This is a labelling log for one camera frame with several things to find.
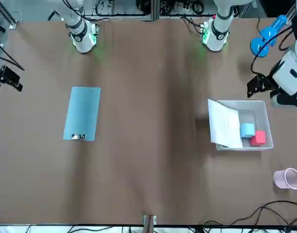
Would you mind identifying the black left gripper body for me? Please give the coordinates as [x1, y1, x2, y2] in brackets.
[254, 74, 277, 93]

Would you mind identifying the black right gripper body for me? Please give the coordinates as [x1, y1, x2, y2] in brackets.
[0, 65, 12, 83]

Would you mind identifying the white A4 paper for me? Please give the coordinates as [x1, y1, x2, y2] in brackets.
[207, 98, 244, 149]

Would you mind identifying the blue A4 clipboard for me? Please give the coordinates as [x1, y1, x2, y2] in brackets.
[63, 86, 101, 142]

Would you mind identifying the white plastic bin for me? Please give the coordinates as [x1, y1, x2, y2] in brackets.
[214, 100, 274, 152]

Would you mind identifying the light blue cube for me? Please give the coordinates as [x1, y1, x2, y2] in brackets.
[240, 122, 256, 139]

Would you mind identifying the red cube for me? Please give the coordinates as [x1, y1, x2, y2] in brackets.
[249, 130, 267, 147]

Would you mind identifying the pink plastic cup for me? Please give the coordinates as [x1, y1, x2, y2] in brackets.
[273, 167, 297, 191]

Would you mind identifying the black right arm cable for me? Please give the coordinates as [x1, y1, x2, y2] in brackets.
[0, 55, 25, 72]

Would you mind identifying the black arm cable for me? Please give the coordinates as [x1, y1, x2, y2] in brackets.
[0, 55, 25, 72]
[250, 23, 295, 76]

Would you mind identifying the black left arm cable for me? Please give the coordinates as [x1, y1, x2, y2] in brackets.
[250, 23, 295, 76]

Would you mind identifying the aluminium frame bar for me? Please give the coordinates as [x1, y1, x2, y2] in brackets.
[0, 0, 18, 30]

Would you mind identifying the aluminium frame rack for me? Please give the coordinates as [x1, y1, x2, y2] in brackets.
[84, 0, 238, 22]

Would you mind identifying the small metal bracket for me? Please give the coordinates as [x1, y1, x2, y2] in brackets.
[142, 214, 157, 227]

